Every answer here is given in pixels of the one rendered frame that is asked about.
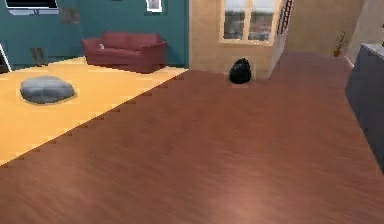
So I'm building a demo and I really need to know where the black garbage bag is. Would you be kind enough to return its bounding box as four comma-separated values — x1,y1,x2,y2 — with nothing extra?
228,57,253,85

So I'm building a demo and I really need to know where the dark red sofa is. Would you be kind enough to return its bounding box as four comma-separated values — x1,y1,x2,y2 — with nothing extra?
81,30,169,74

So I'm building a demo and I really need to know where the cream framed window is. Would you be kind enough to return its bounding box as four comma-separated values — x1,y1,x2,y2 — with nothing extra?
218,0,283,47

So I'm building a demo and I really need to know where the dark red ladder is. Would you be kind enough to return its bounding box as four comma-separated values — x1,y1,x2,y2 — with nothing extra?
276,0,295,36

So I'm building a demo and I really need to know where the grey floor cushion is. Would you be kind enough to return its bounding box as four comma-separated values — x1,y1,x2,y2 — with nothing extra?
19,75,76,105

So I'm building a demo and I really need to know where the potted house plant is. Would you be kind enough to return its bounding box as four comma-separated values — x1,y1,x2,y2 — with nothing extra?
333,30,349,58

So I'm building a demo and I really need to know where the dark wooden stand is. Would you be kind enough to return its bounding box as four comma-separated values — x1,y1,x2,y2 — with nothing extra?
30,47,50,68

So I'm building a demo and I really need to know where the black television set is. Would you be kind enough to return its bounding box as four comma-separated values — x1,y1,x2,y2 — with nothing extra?
4,0,61,16

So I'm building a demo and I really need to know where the white framed dark object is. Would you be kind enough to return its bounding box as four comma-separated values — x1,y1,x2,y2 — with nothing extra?
0,43,13,74

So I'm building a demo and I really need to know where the white framed wall picture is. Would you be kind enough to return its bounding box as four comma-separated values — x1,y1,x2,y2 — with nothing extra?
145,0,164,14

